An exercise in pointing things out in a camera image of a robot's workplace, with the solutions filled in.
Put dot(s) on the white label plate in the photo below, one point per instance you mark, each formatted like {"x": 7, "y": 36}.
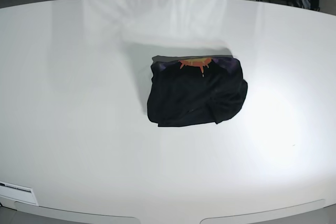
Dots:
{"x": 18, "y": 193}

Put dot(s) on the black T-shirt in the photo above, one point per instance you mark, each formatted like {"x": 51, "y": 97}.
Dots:
{"x": 195, "y": 90}

